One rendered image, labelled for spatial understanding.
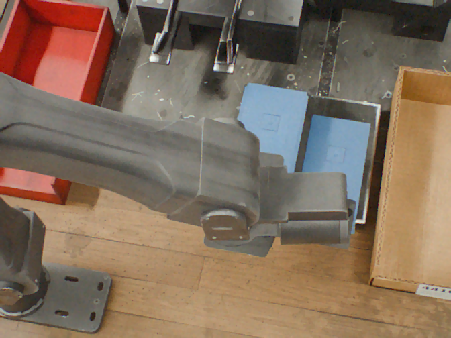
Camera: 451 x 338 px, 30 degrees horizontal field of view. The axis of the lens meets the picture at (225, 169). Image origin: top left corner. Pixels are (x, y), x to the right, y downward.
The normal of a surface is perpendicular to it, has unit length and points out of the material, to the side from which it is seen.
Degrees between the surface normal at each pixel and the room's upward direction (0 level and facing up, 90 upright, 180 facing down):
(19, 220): 87
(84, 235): 0
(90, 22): 90
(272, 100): 1
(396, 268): 0
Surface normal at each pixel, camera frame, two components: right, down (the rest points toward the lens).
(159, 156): 0.47, -0.37
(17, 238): 0.99, -0.02
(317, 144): -0.04, -0.44
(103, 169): 0.00, 0.88
